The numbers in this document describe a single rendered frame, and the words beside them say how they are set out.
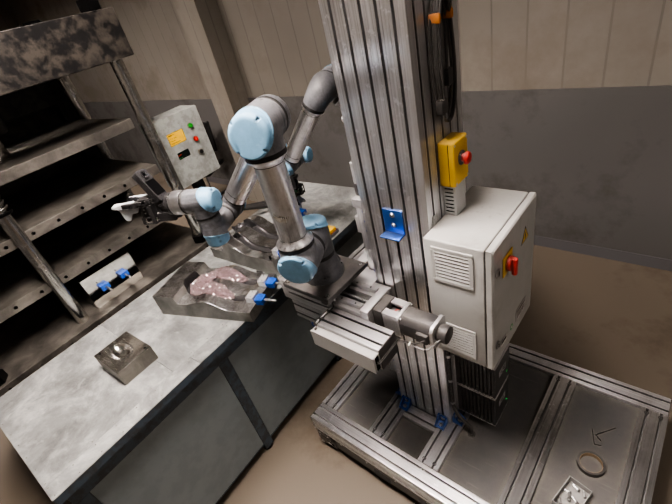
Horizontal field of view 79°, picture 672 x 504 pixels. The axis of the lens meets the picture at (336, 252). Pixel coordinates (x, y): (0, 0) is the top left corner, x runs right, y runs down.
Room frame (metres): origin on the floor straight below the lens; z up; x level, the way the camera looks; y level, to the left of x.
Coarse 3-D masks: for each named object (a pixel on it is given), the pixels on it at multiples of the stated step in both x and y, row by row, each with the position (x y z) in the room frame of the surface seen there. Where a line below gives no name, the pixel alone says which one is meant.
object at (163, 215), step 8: (168, 192) 1.22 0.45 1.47; (144, 200) 1.22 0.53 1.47; (152, 200) 1.22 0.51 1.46; (144, 208) 1.23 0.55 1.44; (152, 208) 1.21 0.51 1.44; (160, 208) 1.22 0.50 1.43; (168, 208) 1.18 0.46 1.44; (144, 216) 1.23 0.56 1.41; (152, 216) 1.20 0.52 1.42; (160, 216) 1.21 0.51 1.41; (168, 216) 1.20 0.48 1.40; (176, 216) 1.20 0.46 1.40; (144, 224) 1.22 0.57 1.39
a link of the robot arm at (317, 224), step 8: (304, 216) 1.23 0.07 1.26; (312, 216) 1.22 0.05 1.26; (320, 216) 1.20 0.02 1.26; (304, 224) 1.16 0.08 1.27; (312, 224) 1.15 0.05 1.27; (320, 224) 1.16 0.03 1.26; (312, 232) 1.13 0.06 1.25; (320, 232) 1.15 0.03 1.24; (328, 232) 1.18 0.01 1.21; (320, 240) 1.12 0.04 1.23; (328, 240) 1.16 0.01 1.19; (328, 248) 1.16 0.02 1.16
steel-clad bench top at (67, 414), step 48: (336, 192) 2.33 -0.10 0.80; (96, 336) 1.51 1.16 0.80; (144, 336) 1.42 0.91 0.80; (192, 336) 1.34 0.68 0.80; (48, 384) 1.28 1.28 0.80; (96, 384) 1.20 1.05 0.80; (144, 384) 1.13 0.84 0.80; (48, 432) 1.03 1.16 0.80; (96, 432) 0.97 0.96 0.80; (48, 480) 0.83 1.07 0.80
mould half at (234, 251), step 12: (240, 228) 1.93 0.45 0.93; (264, 228) 1.92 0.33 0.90; (252, 240) 1.84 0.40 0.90; (264, 240) 1.83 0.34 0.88; (276, 240) 1.79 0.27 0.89; (216, 252) 1.92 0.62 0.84; (228, 252) 1.83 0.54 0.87; (240, 252) 1.76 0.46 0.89; (252, 252) 1.74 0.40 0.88; (264, 252) 1.71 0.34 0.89; (240, 264) 1.79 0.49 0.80; (252, 264) 1.72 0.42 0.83; (264, 264) 1.65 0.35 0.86; (276, 264) 1.61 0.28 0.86
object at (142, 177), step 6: (138, 174) 1.24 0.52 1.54; (144, 174) 1.25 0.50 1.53; (138, 180) 1.24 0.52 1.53; (144, 180) 1.24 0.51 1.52; (150, 180) 1.25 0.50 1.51; (144, 186) 1.23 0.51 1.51; (150, 186) 1.23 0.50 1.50; (156, 186) 1.24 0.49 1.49; (150, 192) 1.22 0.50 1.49; (156, 192) 1.22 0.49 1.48; (162, 192) 1.24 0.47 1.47; (156, 198) 1.22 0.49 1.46; (162, 198) 1.22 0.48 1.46
